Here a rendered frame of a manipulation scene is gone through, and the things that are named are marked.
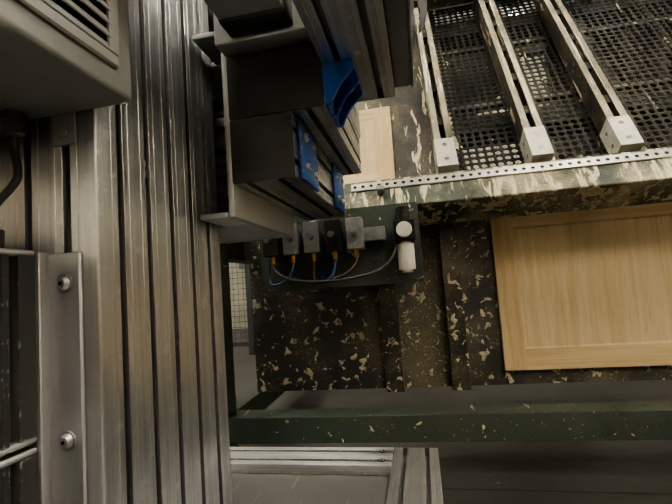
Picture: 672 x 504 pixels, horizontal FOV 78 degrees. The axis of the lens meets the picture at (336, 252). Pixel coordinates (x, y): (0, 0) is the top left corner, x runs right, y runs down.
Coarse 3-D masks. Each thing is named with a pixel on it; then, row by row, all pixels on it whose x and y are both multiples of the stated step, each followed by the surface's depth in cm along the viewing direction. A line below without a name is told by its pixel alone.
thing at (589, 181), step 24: (576, 168) 121; (600, 168) 120; (624, 168) 118; (648, 168) 117; (360, 192) 132; (408, 192) 128; (432, 192) 126; (456, 192) 125; (480, 192) 123; (504, 192) 121; (528, 192) 120; (552, 192) 119; (576, 192) 119; (600, 192) 119; (624, 192) 119; (648, 192) 118; (432, 216) 129; (456, 216) 129; (480, 216) 129; (504, 216) 129
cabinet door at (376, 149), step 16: (368, 112) 158; (384, 112) 157; (368, 128) 154; (384, 128) 152; (368, 144) 149; (384, 144) 147; (368, 160) 144; (384, 160) 142; (352, 176) 141; (368, 176) 139; (384, 176) 138
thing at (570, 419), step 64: (256, 256) 160; (448, 256) 142; (256, 320) 159; (320, 320) 154; (384, 320) 144; (448, 320) 141; (256, 384) 179; (320, 384) 153; (384, 384) 149; (448, 384) 145
